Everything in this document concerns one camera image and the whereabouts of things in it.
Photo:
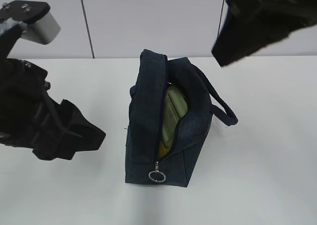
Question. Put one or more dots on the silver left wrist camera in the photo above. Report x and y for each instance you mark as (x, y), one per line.
(34, 17)

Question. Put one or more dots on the yellow pear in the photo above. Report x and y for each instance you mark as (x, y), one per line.
(162, 150)

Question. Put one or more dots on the dark blue lunch bag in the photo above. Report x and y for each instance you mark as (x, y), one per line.
(156, 74)

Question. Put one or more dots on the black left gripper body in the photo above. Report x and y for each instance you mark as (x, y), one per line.
(29, 117)

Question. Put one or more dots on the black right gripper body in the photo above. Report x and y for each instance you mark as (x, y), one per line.
(289, 14)

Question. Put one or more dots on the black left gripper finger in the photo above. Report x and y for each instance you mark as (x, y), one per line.
(81, 135)
(65, 152)

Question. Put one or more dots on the green lidded glass container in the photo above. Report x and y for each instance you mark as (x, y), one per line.
(174, 108)

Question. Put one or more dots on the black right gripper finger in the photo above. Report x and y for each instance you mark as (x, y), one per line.
(243, 37)

